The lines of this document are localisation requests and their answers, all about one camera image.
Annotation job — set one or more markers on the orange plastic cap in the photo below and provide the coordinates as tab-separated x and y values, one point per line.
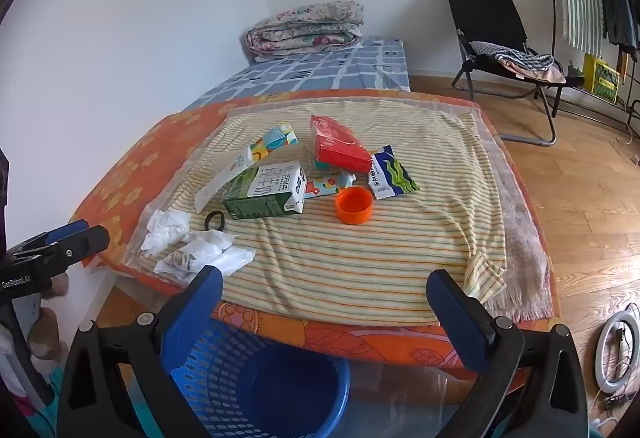
355	212

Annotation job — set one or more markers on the colourful toothpaste tube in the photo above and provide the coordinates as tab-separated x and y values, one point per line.
325	187

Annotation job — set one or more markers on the person's left hand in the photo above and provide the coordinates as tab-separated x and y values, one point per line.
45	333

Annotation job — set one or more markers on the blue plastic basket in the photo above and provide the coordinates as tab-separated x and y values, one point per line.
280	383

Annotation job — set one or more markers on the blue plaid bed sheet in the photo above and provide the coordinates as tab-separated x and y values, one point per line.
310	72

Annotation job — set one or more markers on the yellow plastic crate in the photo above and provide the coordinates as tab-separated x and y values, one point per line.
600	80

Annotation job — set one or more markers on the green milk carton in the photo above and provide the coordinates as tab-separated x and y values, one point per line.
265	190

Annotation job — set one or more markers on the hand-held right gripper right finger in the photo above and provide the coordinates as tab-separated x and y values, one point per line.
457	318

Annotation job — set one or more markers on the yellow striped blanket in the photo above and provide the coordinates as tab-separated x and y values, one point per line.
350	258

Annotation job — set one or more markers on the black metal drying rack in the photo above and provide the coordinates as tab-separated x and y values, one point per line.
553	17

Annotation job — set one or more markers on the white tissue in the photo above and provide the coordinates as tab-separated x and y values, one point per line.
210	243
235	260
165	228

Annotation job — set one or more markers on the black folding chair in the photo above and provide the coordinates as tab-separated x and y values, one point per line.
480	12

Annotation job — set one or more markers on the dark hanging garment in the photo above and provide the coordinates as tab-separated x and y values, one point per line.
617	12

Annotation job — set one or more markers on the white toothpaste box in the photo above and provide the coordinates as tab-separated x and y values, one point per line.
235	162

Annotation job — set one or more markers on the grey striped cloth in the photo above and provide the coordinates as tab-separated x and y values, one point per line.
510	53

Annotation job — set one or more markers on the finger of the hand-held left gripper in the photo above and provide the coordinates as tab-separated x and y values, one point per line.
85	243
67	232

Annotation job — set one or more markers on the blue white snack packet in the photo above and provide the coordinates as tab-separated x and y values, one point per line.
392	178

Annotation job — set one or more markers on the pink garment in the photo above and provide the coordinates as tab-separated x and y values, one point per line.
30	405

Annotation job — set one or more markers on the red tissue packet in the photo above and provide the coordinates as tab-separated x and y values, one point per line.
340	142

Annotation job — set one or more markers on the beige garment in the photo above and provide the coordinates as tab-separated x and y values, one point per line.
545	75

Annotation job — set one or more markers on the folded floral quilt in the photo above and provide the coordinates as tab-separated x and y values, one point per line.
305	30

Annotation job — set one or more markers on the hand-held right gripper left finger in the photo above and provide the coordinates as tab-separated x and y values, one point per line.
192	320

